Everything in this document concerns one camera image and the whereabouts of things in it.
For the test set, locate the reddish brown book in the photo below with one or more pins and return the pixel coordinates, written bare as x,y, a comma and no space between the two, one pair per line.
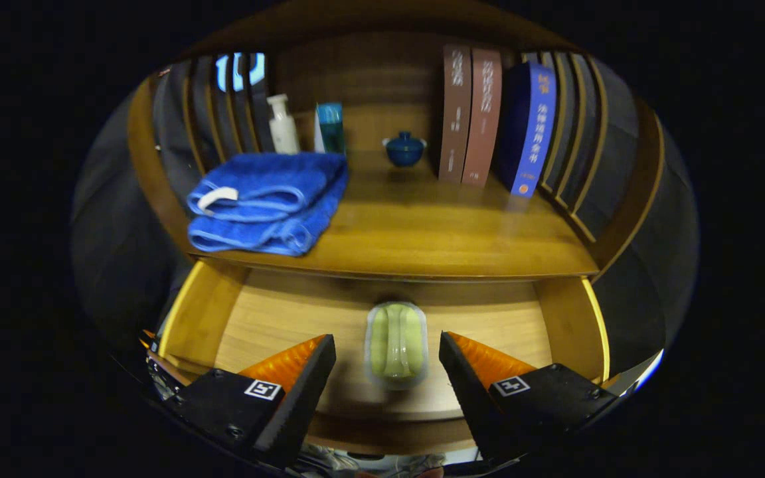
483,119

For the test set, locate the wooden countertop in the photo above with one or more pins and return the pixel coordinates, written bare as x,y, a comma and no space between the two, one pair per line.
422,232

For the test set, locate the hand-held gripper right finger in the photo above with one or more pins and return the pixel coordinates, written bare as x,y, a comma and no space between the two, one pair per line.
472,398

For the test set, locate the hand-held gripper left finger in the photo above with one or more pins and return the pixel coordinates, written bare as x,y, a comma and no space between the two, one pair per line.
299,398

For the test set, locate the pale green soap dish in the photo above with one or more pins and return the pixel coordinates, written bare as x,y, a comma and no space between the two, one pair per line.
396,345

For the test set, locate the dark brown book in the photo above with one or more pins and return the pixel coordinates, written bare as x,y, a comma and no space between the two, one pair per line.
454,113

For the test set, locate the small blue lidded cup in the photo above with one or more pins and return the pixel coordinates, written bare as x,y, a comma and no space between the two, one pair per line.
404,153

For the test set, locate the white tube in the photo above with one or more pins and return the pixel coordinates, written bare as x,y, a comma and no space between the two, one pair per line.
317,136

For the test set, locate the folded blue towel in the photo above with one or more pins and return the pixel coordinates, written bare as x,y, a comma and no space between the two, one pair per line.
269,199

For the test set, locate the white pump bottle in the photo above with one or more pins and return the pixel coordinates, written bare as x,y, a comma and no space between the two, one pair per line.
283,133

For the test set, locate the blue book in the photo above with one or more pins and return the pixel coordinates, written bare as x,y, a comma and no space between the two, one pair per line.
535,133

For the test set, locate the wooden drawer with black knob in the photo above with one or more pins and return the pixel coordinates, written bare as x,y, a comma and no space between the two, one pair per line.
276,325

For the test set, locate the black backdrop cloth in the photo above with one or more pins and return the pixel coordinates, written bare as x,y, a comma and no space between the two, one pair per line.
117,252

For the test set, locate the brown wooden cabinet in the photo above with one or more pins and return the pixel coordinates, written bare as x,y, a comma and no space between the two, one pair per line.
369,73

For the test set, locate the teal box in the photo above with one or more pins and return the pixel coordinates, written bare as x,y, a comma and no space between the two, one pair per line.
333,133

